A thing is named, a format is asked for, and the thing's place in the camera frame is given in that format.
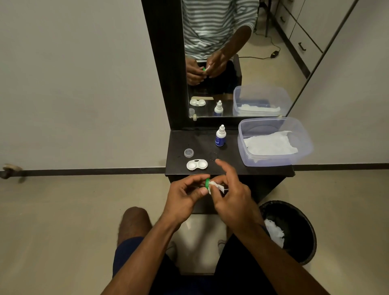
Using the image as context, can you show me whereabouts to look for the person's left hand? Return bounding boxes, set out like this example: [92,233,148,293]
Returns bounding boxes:
[160,174,211,229]

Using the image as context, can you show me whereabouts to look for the person's right hand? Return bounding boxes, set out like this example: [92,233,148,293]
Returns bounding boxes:
[210,159,265,241]

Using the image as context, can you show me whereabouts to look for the small white tissue piece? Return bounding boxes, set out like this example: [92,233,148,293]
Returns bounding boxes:
[209,181,229,195]

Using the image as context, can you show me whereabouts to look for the person's right forearm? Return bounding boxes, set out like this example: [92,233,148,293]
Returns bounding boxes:
[231,224,331,295]

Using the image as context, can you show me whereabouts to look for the person's left forearm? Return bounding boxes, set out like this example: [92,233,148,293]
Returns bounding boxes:
[101,214,183,295]

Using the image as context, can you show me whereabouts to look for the white contact lens case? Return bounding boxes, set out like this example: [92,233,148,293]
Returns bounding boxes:
[186,159,208,171]

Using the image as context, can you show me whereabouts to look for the white and blue dropper bottle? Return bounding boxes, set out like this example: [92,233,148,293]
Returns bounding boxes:
[215,124,227,148]

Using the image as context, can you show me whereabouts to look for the crumpled white tissue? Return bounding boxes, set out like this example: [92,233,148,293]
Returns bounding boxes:
[263,218,285,249]

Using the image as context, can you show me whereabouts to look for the person's left leg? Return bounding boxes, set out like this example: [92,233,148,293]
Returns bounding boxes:
[118,207,153,247]

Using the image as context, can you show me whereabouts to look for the white tissue sheet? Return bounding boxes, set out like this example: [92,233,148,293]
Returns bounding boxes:
[244,131,299,157]

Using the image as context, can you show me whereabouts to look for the black trash bin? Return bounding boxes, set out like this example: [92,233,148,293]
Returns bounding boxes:
[258,200,317,266]

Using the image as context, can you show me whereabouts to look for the dark blue shorts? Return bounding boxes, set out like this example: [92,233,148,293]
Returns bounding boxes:
[112,233,278,295]

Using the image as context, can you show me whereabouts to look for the clear plastic storage container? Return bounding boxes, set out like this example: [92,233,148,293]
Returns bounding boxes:
[238,117,314,167]

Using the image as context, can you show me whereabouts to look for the rectangular mirror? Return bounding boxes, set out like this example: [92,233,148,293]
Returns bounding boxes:
[181,0,360,120]

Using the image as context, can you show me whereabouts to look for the black dressing table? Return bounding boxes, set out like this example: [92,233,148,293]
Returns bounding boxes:
[141,0,296,215]

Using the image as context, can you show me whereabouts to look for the brown door stopper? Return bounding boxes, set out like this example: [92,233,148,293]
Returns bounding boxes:
[0,164,24,180]

